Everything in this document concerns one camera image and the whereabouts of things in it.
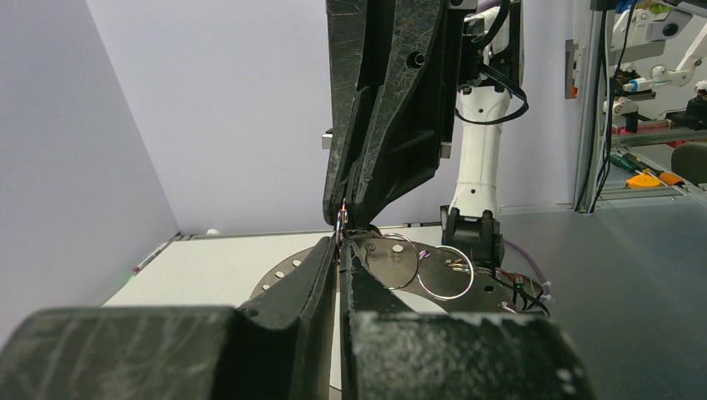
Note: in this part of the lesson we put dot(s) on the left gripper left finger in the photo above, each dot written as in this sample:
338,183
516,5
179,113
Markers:
275,346

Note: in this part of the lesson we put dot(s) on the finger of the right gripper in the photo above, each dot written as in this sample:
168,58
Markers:
347,28
401,69

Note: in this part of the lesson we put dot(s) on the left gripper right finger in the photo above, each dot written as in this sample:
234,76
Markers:
389,351

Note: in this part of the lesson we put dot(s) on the large perforated metal keyring disc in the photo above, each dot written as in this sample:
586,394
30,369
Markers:
461,274

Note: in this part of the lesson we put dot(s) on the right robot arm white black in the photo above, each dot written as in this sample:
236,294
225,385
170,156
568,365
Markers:
488,95

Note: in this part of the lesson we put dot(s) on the marker pen red cap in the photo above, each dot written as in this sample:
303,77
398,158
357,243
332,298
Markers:
149,258

